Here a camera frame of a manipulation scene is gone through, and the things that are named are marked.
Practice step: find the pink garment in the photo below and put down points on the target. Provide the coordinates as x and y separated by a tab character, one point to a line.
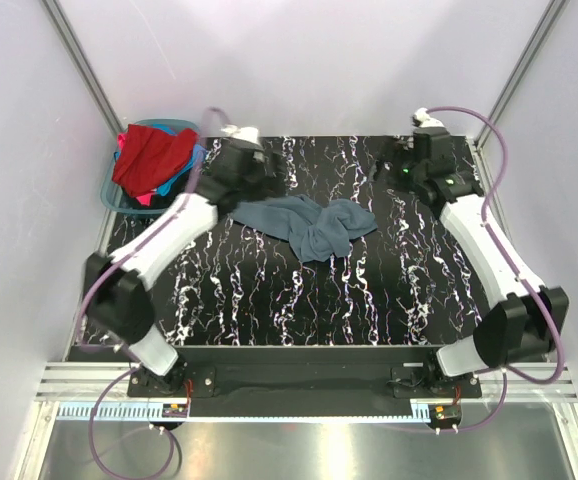
145	199

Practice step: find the aluminium frame post left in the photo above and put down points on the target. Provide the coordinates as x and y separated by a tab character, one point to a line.
76	52

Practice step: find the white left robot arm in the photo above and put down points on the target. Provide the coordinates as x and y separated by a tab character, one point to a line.
118	285

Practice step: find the white slotted cable duct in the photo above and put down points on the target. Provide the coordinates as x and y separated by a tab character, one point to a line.
203	410

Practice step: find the aluminium frame post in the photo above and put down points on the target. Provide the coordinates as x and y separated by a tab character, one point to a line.
538	38
76	52

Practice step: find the black garment in basket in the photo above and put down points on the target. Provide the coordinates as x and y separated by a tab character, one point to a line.
163	197

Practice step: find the aluminium front rail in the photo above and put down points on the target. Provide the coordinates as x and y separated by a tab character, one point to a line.
84	381

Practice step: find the aluminium frame post right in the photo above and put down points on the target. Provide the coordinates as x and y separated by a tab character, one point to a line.
538	38

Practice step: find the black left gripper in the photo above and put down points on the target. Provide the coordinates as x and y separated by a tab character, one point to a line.
271	187

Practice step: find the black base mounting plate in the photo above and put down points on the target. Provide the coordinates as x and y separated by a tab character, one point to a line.
309	377

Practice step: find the red t shirt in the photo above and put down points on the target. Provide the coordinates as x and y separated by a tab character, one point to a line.
149	157

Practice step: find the teal plastic laundry basket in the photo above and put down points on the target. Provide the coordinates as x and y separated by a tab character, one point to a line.
111	194

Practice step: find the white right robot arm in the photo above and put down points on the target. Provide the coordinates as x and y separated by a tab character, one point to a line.
525	317

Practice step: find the grey-blue t shirt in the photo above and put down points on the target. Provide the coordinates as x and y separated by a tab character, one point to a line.
314	232

